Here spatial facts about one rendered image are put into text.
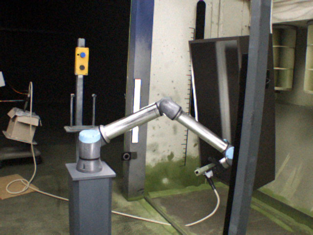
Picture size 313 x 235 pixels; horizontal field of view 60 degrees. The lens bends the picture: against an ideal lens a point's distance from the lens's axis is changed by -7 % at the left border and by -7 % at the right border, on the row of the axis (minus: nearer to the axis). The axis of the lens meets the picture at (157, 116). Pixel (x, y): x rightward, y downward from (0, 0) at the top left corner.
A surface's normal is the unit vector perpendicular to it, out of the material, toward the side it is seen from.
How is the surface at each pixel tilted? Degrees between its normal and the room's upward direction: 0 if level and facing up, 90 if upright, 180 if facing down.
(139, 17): 90
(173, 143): 90
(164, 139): 90
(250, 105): 90
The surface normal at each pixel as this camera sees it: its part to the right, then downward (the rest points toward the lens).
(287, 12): -0.89, 0.01
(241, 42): 0.48, 0.16
